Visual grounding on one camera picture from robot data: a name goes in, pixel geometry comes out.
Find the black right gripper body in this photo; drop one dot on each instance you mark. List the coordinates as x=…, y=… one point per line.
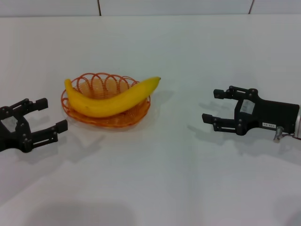
x=272, y=113

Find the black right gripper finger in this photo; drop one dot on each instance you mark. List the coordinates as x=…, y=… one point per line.
x=209, y=118
x=219, y=93

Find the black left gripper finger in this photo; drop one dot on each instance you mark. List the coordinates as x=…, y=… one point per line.
x=37, y=104
x=54, y=131

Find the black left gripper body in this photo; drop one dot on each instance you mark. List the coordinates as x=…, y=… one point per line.
x=11, y=134

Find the yellow banana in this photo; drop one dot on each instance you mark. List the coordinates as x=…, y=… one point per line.
x=105, y=103

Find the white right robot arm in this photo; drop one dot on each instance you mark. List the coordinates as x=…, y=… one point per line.
x=298, y=127

